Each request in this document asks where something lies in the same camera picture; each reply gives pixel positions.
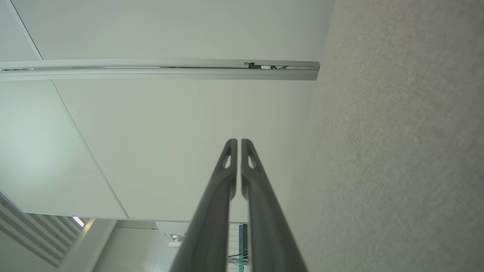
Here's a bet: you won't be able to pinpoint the grey partition wall post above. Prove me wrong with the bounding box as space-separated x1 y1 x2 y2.
0 58 321 82

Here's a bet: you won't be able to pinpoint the grey fabric sofa cushion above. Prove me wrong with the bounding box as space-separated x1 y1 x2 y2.
286 0 484 272

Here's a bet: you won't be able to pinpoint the thin black hanging cables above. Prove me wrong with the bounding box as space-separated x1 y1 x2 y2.
226 252 249 267

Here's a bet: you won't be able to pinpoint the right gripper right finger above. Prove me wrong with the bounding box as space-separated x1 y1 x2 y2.
241 138 309 272

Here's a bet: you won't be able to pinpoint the green edged glass panel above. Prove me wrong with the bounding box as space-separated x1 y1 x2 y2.
237 223 249 272

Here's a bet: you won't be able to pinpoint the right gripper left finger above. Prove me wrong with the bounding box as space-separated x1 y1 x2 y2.
169 138 238 272

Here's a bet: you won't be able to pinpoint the round silver ceiling spotlight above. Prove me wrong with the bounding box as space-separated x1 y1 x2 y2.
168 233 186 248

